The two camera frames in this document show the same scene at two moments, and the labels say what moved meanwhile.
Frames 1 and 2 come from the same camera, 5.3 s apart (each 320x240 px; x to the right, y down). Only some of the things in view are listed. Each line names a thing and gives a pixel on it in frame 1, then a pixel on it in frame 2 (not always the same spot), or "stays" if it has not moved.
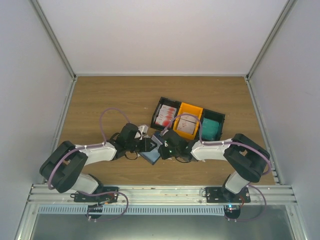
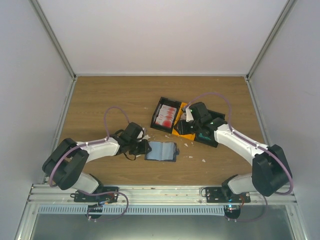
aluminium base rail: x=163 y=195 stays
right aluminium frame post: x=288 y=6 stays
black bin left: x=165 y=113 stays
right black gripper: x=164 y=155 -> x=182 y=129
